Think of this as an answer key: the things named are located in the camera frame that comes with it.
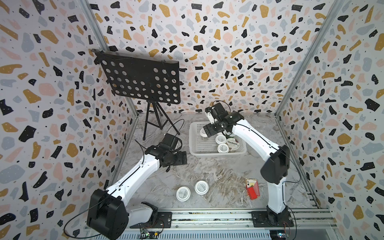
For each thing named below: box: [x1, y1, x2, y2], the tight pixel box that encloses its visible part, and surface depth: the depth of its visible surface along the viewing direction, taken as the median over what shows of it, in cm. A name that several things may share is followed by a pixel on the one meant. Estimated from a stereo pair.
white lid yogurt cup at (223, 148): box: [217, 143, 230, 153], surface depth 94 cm
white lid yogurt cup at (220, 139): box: [215, 134, 227, 145], surface depth 99 cm
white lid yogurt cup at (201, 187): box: [194, 180, 209, 196], surface depth 80 cm
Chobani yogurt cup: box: [226, 138, 240, 153], surface depth 97 cm
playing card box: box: [245, 178, 260, 200], surface depth 85 cm
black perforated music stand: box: [92, 48, 181, 141], surface depth 78 cm
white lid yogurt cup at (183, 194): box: [175, 186, 191, 202], surface depth 78 cm
